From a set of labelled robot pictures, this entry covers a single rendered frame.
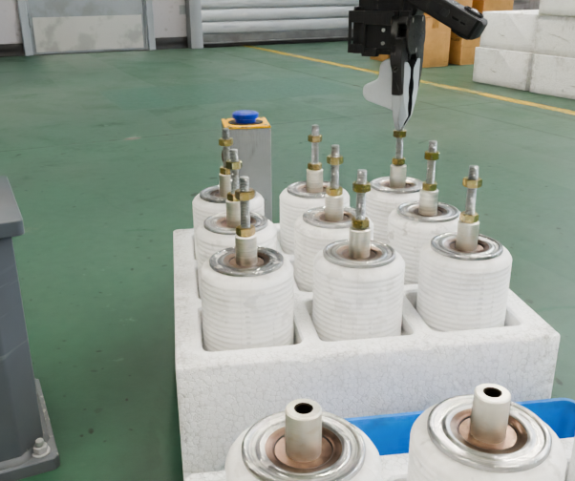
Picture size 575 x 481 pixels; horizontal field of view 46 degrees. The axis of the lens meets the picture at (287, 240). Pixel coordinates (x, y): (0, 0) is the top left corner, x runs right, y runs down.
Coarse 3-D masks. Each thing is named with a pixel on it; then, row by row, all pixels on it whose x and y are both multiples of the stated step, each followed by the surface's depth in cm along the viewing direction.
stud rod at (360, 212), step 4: (360, 172) 68; (364, 172) 68; (360, 176) 68; (364, 176) 68; (360, 180) 68; (364, 180) 68; (356, 196) 69; (360, 196) 69; (364, 196) 69; (356, 200) 69; (360, 200) 69; (364, 200) 69; (356, 204) 69; (360, 204) 69; (364, 204) 69; (356, 208) 69; (360, 208) 69; (364, 208) 69; (356, 212) 70; (360, 212) 69; (364, 212) 69; (356, 216) 69; (360, 216) 69; (364, 216) 69; (356, 228) 70; (364, 228) 70
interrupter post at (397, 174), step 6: (396, 168) 93; (402, 168) 93; (390, 174) 94; (396, 174) 93; (402, 174) 93; (390, 180) 94; (396, 180) 93; (402, 180) 93; (390, 186) 94; (396, 186) 94; (402, 186) 94
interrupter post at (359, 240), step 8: (352, 232) 70; (360, 232) 69; (368, 232) 70; (352, 240) 70; (360, 240) 70; (368, 240) 70; (352, 248) 70; (360, 248) 70; (368, 248) 70; (352, 256) 70; (360, 256) 70; (368, 256) 71
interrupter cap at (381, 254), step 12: (336, 240) 74; (348, 240) 74; (372, 240) 74; (324, 252) 71; (336, 252) 71; (348, 252) 72; (372, 252) 72; (384, 252) 71; (336, 264) 69; (348, 264) 68; (360, 264) 68; (372, 264) 68; (384, 264) 68
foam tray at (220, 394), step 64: (192, 256) 90; (192, 320) 73; (512, 320) 74; (192, 384) 65; (256, 384) 66; (320, 384) 67; (384, 384) 68; (448, 384) 69; (512, 384) 71; (192, 448) 67
